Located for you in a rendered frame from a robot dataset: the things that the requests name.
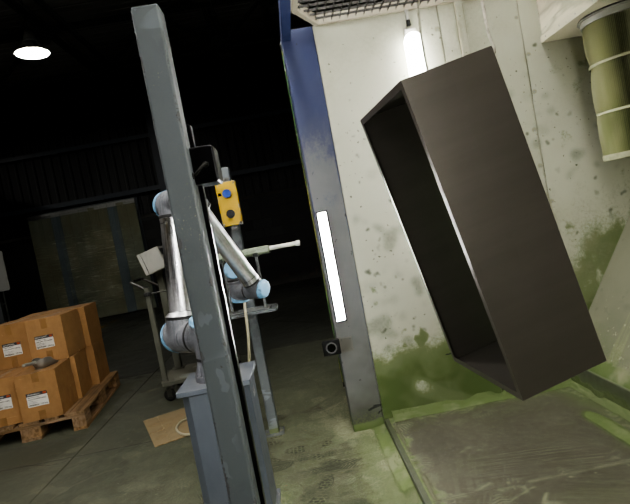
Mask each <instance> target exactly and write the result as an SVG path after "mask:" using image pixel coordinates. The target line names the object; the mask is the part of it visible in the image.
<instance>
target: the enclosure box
mask: <svg viewBox="0 0 630 504"><path fill-rule="evenodd" d="M360 122H361V124H362V127H363V129H364V132H365V134H366V137H367V140H368V142H369V145H370V147H371V150H372V152H373V155H374V157H375V160H376V163H377V165H378V168H379V170H380V173H381V175H382V178H383V180H384V183H385V186H386V188H387V191H388V193H389V196H390V198H391V201H392V203H393V206H394V209H395V211H396V214H397V216H398V219H399V221H400V224H401V226H402V229H403V231H404V234H405V237H406V239H407V242H408V244H409V247H410V249H411V252H412V254H413V257H414V260H415V262H416V265H417V267H418V270H419V272H420V275H421V277H422V280H423V283H424V285H425V288H426V290H427V293H428V295H429V298H430V300H431V303H432V306H433V308H434V311H435V313H436V316H437V318H438V321H439V323H440V326H441V329H442V331H443V334H444V336H445V339H446V341H447V344H448V346H449V349H450V352H451V354H452V357H453V359H454V361H456V362H457V363H459V364H461V365H462V366H464V367H466V368H468V369H469V370H471V371H473V372H474V373H476V374H478V375H480V376H481V377H483V378H485V379H486V380H488V381H490V382H492V383H493V384H495V385H497V386H498V387H500V388H502V389H504V390H505V391H507V392H509V393H510V394H512V395H514V396H516V397H517V398H519V399H521V400H522V401H524V400H526V399H529V398H531V397H533V396H535V395H537V394H539V393H541V392H543V391H545V390H547V389H549V388H551V387H553V386H555V385H557V384H560V383H562V382H564V381H566V380H568V379H570V378H572V377H574V376H576V375H578V374H580V373H582V372H584V371H586V370H588V369H591V368H593V367H595V366H597V365H599V364H601V363H603V362H605V361H606V357H605V355H604V352H603V349H602V346H601V344H600V341H599V338H598V335H597V333H596V330H595V327H594V324H593V322H592V319H591V316H590V313H589V311H588V308H587V305H586V303H585V300H584V297H583V294H582V292H581V289H580V286H579V283H578V281H577V278H576V275H575V272H574V270H573V267H572V264H571V261H570V259H569V256H568V253H567V250H566V248H565V245H564V242H563V239H562V237H561V234H560V231H559V229H558V226H557V223H556V220H555V218H554V215H553V212H552V209H551V207H550V204H549V201H548V198H547V196H546V193H545V190H544V187H543V185H542V182H541V179H540V176H539V174H538V171H537V168H536V165H535V163H534V160H533V157H532V155H531V152H530V149H529V146H528V144H527V141H526V138H525V135H524V133H523V130H522V127H521V124H520V122H519V119H518V116H517V113H516V111H515V108H514V105H513V102H512V100H511V97H510V94H509V91H508V89H507V86H506V83H505V81H504V78H503V75H502V72H501V70H500V67H499V64H498V61H497V59H496V56H495V53H494V50H493V48H492V46H489V47H486V48H483V49H481V50H478V51H476V52H473V53H470V54H468V55H465V56H463V57H460V58H457V59H455V60H452V61H450V62H447V63H444V64H442V65H439V66H437V67H434V68H431V69H429V70H426V71H424V72H421V73H418V74H416V75H413V76H411V77H408V78H405V79H403V80H400V81H399V82H398V83H397V84H396V85H395V86H394V87H393V88H392V89H391V90H390V91H389V92H388V93H387V94H386V95H385V96H384V97H383V98H382V99H381V100H380V101H379V102H378V103H377V104H376V105H375V106H374V107H373V108H372V109H371V110H370V111H369V112H368V113H367V114H366V115H365V116H364V117H363V118H362V119H361V120H360Z"/></svg>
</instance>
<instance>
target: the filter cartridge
mask: <svg viewBox="0 0 630 504"><path fill-rule="evenodd" d="M577 28H579V29H580V31H581V33H582V36H583V44H584V49H585V54H586V58H587V60H588V63H589V66H590V68H589V72H591V90H592V97H593V102H594V107H595V112H596V115H597V125H598V132H599V138H600V143H601V148H602V153H603V156H602V157H603V161H604V162H605V161H610V160H615V159H620V158H624V157H630V0H621V1H618V2H615V3H612V4H609V5H607V6H604V7H602V8H599V9H597V10H595V11H593V12H591V13H589V14H588V15H586V16H584V17H583V18H582V19H581V20H580V21H579V22H578V24H577Z"/></svg>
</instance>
